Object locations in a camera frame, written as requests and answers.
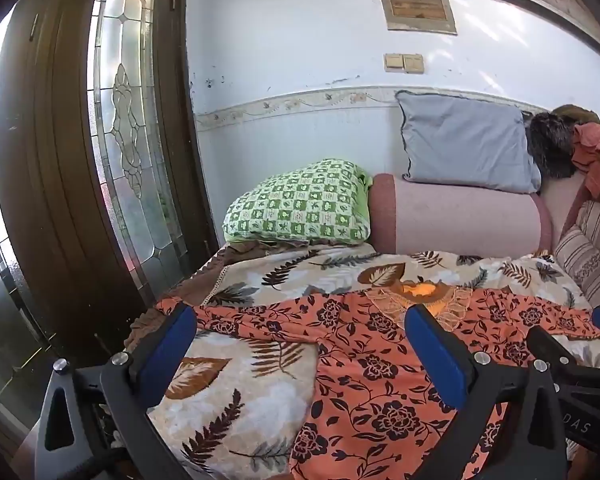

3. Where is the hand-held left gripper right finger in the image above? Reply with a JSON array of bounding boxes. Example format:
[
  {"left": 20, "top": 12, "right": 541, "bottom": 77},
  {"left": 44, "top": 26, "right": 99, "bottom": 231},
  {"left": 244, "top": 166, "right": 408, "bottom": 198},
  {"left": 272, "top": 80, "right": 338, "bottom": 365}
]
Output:
[{"left": 405, "top": 304, "right": 570, "bottom": 480}]

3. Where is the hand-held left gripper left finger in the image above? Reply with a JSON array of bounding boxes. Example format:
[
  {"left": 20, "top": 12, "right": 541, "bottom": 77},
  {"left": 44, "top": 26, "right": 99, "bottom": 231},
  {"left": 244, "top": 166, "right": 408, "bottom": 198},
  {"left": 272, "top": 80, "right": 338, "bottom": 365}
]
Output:
[{"left": 34, "top": 302, "right": 199, "bottom": 480}]

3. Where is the orange floral garment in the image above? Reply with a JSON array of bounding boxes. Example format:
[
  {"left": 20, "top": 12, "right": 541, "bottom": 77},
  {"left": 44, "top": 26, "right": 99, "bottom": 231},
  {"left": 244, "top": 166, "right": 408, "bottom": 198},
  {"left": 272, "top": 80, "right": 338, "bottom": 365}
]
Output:
[{"left": 157, "top": 286, "right": 600, "bottom": 480}]

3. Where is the brown frilled bed cover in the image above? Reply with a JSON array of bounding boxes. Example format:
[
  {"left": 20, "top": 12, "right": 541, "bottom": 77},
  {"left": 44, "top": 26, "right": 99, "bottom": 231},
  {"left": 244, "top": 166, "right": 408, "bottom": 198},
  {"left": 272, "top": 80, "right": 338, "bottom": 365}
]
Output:
[{"left": 124, "top": 241, "right": 246, "bottom": 353}]

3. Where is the leaf print blanket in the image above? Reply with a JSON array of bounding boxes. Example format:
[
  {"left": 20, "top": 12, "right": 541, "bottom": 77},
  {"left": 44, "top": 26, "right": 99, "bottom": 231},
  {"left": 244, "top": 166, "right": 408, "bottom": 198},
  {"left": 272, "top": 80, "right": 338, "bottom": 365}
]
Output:
[{"left": 147, "top": 245, "right": 600, "bottom": 480}]

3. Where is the pink sofa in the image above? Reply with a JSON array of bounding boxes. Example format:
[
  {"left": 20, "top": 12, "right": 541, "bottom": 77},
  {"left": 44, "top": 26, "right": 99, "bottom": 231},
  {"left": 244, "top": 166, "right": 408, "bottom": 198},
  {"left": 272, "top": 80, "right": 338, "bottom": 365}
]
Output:
[{"left": 539, "top": 160, "right": 600, "bottom": 248}]

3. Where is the pink bolster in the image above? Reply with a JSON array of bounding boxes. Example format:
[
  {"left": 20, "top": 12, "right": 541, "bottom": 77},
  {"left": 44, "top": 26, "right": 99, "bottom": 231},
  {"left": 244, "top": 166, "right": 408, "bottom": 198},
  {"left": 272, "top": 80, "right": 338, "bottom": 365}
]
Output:
[{"left": 367, "top": 172, "right": 554, "bottom": 257}]

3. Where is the orange towel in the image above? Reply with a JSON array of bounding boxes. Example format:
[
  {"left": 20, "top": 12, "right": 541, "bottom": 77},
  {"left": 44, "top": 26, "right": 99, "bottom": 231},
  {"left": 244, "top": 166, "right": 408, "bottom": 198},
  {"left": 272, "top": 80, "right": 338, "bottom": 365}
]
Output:
[{"left": 571, "top": 122, "right": 600, "bottom": 201}]

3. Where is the dark furry cushion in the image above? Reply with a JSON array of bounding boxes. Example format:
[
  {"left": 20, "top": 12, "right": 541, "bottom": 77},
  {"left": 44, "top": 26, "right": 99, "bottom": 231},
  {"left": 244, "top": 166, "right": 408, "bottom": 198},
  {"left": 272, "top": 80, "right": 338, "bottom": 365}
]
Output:
[{"left": 522, "top": 112, "right": 582, "bottom": 181}]

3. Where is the green checkered pillow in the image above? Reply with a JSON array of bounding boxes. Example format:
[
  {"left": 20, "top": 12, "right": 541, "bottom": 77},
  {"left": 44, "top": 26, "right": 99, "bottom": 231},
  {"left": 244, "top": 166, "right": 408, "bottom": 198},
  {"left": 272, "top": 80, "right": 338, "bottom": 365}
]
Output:
[{"left": 222, "top": 158, "right": 374, "bottom": 247}]

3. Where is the wooden door with stained glass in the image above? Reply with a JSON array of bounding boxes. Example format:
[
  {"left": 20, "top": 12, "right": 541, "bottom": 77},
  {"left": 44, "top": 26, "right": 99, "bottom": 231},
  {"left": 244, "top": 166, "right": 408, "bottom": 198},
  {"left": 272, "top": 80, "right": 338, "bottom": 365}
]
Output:
[{"left": 0, "top": 0, "right": 221, "bottom": 413}]

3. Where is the brown cloth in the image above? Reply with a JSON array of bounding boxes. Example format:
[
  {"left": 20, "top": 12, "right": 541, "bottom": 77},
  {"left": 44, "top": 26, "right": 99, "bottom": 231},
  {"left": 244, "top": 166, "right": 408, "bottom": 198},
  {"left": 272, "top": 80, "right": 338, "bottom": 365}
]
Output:
[{"left": 552, "top": 104, "right": 600, "bottom": 127}]

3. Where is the grey pillow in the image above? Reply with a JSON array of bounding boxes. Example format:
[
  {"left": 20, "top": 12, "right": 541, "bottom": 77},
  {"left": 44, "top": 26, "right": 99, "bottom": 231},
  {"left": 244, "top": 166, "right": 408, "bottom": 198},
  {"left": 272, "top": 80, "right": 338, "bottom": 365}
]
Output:
[{"left": 395, "top": 90, "right": 544, "bottom": 195}]

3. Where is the framed wall plaque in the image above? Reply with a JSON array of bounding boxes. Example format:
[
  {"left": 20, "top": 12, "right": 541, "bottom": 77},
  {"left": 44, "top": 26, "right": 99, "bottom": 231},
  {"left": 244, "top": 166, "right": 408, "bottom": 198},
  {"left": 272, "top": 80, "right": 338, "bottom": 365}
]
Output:
[{"left": 377, "top": 0, "right": 459, "bottom": 36}]

